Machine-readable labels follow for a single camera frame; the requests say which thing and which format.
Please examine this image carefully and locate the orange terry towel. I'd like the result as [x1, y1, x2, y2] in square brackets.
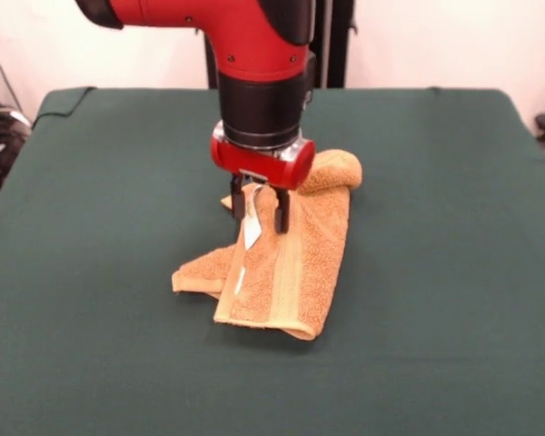
[171, 148, 363, 342]

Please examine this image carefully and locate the black cable bundle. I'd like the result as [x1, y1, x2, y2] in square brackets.
[0, 38, 33, 223]

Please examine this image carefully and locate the dark green table cloth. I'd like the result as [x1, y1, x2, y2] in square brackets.
[0, 85, 545, 436]

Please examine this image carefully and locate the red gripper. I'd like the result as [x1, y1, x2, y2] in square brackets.
[209, 124, 317, 235]

